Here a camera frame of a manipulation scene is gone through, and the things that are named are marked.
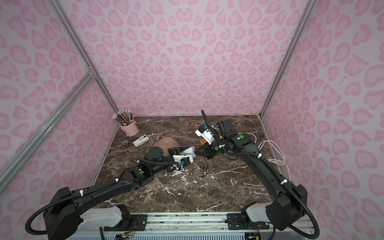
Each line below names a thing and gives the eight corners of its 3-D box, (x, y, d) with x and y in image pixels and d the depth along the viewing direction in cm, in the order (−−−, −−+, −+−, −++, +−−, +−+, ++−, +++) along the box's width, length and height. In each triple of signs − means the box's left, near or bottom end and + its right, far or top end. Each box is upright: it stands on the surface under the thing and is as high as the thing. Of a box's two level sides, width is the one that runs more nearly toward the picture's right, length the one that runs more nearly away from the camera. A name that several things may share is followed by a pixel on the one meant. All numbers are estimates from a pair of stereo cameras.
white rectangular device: (133, 144, 105) (132, 142, 104) (146, 135, 110) (145, 133, 108) (137, 148, 103) (136, 146, 101) (150, 139, 108) (149, 137, 106)
